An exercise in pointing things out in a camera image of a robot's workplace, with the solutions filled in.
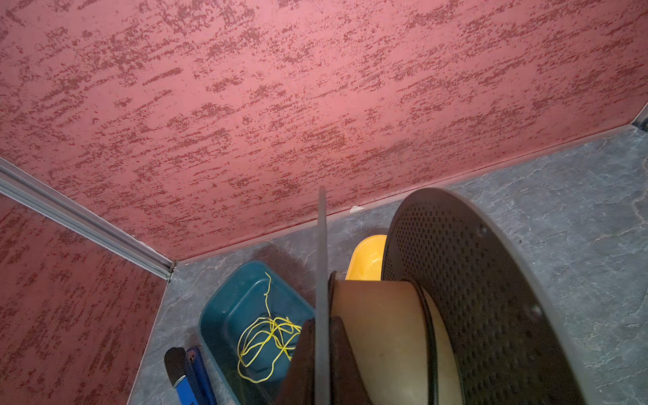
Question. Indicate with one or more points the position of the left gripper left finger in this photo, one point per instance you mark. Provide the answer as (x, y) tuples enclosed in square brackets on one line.
[(298, 386)]

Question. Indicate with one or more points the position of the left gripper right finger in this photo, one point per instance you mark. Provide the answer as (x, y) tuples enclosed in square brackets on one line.
[(347, 387)]

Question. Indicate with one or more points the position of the grey perforated cable spool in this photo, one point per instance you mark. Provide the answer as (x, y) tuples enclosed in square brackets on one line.
[(457, 318)]

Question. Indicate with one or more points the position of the teal plastic bin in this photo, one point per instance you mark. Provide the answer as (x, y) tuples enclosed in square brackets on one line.
[(250, 328)]

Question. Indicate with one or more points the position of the yellow plastic bin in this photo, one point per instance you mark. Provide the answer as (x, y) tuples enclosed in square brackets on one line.
[(367, 259)]

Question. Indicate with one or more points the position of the left corner aluminium post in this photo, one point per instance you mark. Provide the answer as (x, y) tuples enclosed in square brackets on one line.
[(36, 195)]

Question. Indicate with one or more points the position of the corner aluminium post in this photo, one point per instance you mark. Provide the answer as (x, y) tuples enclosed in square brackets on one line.
[(36, 195), (641, 120)]

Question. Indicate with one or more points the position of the right corner aluminium post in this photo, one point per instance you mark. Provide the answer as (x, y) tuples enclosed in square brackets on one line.
[(641, 120)]

